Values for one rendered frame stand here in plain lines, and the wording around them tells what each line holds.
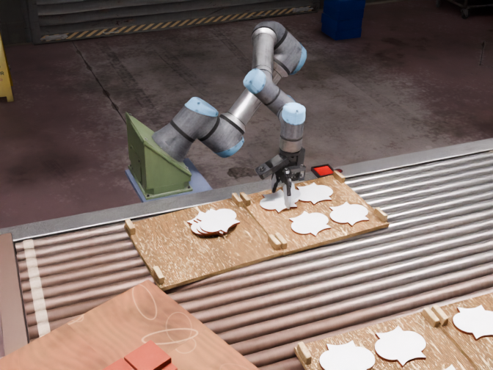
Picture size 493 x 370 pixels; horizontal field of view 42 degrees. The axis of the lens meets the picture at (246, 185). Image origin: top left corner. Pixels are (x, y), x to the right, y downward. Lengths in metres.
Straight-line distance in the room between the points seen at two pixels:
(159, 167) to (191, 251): 0.44
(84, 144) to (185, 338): 3.19
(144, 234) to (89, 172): 2.24
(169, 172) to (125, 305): 0.80
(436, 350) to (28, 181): 3.08
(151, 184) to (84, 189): 1.80
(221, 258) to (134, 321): 0.46
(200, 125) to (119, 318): 0.95
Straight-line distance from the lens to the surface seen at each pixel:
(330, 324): 1.87
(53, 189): 4.21
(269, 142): 4.67
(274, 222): 2.19
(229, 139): 2.45
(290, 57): 2.52
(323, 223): 2.20
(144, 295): 1.75
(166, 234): 2.13
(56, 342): 1.67
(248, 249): 2.07
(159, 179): 2.40
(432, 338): 1.87
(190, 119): 2.40
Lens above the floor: 2.20
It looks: 32 degrees down
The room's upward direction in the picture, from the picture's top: 2 degrees clockwise
